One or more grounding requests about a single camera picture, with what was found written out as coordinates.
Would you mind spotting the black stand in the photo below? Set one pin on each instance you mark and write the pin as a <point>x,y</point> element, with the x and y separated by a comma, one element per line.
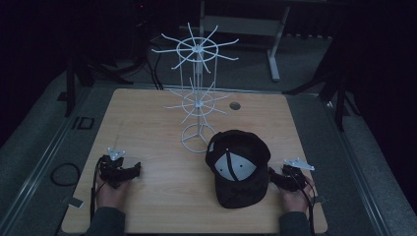
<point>341,98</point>
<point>70,88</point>

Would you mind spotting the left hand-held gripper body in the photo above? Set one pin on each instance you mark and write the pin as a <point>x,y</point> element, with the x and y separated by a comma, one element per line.
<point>113,165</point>

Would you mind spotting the black floor bracket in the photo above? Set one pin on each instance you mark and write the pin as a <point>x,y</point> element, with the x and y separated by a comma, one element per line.
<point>74,123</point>

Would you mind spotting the person's left hand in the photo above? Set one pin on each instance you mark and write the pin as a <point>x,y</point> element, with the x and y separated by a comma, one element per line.
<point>111,196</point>

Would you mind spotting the round table grommet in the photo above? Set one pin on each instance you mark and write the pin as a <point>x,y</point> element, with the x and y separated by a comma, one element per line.
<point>235,106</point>

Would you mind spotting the black baseball cap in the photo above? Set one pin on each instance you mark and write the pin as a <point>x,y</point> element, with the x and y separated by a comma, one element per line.
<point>237,164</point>

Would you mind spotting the white desk frame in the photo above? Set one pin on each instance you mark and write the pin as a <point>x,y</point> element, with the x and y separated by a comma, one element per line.
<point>242,25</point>

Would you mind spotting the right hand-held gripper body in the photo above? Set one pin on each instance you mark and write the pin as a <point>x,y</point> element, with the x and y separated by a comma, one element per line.
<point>295,175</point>

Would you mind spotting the person's right hand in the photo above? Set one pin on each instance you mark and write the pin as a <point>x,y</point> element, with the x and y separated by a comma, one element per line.
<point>295,200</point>

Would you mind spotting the metal table clip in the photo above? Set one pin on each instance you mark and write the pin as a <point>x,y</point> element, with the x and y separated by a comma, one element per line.
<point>320,199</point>
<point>74,202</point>

